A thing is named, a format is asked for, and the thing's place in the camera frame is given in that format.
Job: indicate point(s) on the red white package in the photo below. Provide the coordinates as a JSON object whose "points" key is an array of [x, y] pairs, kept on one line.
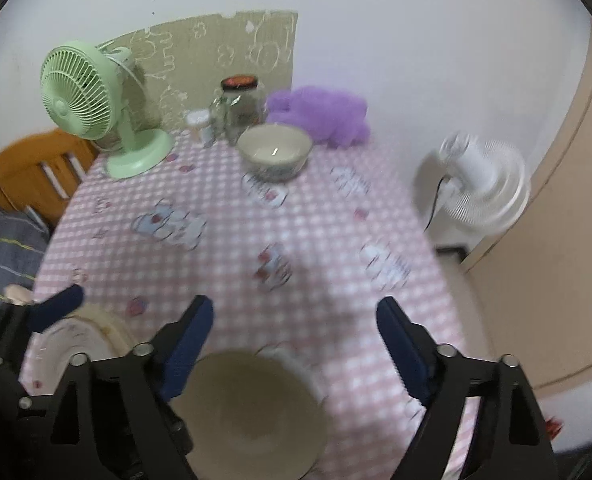
{"points": [[554, 427]]}

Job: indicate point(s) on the wooden chair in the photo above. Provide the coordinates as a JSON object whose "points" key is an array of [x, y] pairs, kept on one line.
{"points": [[42, 172]]}

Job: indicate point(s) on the glass jar with lid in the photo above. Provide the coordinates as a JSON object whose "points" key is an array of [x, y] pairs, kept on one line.
{"points": [[244, 105]]}

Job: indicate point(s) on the glass mug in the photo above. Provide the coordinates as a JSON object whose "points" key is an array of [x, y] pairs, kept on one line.
{"points": [[219, 109]]}

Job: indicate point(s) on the round yellow flower plate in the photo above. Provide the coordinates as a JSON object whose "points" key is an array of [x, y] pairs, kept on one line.
{"points": [[111, 327]]}

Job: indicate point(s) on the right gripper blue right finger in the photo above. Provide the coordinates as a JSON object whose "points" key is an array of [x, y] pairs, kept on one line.
{"points": [[509, 439]]}

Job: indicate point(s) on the green patterned board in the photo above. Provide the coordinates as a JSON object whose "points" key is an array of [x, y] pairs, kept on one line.
{"points": [[179, 64]]}

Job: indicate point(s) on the green desk fan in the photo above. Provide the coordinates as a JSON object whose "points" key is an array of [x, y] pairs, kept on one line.
{"points": [[82, 90]]}

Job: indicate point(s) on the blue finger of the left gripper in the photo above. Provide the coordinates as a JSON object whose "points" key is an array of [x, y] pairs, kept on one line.
{"points": [[51, 310]]}

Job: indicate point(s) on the grey plaid cloth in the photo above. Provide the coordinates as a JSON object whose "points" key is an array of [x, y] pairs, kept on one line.
{"points": [[23, 242]]}

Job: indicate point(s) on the pink checkered tablecloth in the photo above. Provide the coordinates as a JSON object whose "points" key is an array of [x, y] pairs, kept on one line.
{"points": [[300, 265]]}

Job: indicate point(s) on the purple plush cushion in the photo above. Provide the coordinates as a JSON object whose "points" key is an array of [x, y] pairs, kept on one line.
{"points": [[333, 117]]}

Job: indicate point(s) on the ceramic bowl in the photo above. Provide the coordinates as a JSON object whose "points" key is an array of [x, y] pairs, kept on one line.
{"points": [[274, 152], [252, 416], [301, 359]]}

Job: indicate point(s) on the red pattern white plate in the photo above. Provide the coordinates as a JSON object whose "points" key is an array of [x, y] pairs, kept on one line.
{"points": [[50, 352]]}

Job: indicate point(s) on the cotton swab container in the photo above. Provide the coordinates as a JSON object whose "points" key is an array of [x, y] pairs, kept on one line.
{"points": [[201, 127]]}

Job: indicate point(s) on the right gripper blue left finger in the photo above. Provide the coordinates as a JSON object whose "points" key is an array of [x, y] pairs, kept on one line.
{"points": [[112, 419]]}

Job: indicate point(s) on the beige cloth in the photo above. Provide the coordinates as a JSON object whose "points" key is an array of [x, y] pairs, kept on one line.
{"points": [[18, 295]]}

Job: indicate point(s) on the white standing fan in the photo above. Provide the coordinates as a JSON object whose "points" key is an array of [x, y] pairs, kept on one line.
{"points": [[481, 186]]}

